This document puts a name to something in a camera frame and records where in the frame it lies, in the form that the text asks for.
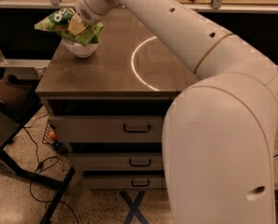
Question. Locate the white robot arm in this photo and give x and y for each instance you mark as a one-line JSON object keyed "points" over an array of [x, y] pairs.
{"points": [[218, 135]]}

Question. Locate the wire basket with balls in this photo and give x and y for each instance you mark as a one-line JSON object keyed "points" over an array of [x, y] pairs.
{"points": [[50, 139]]}

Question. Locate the white bowl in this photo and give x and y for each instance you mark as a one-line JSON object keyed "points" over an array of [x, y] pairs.
{"points": [[80, 50]]}

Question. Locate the grey drawer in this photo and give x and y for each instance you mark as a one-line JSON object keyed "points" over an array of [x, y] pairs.
{"points": [[107, 129], [101, 162], [124, 181]]}

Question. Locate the green rice chip bag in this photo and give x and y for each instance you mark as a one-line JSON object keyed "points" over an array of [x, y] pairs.
{"points": [[58, 22]]}

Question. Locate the blue tape cross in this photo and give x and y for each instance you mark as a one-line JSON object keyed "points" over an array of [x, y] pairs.
{"points": [[134, 207]]}

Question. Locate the dark side table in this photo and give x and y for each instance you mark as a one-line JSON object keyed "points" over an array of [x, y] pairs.
{"points": [[8, 130]]}

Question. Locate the middle grey drawer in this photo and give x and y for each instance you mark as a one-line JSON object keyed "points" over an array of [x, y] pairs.
{"points": [[101, 162]]}

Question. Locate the bottom grey drawer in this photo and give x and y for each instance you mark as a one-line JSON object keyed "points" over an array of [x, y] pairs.
{"points": [[124, 181]]}

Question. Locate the grey drawer cabinet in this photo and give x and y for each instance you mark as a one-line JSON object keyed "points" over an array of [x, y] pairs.
{"points": [[130, 74]]}

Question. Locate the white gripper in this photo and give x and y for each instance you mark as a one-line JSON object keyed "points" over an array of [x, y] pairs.
{"points": [[85, 15]]}

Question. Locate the top grey drawer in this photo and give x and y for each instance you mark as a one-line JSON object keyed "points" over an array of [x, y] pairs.
{"points": [[107, 129]]}

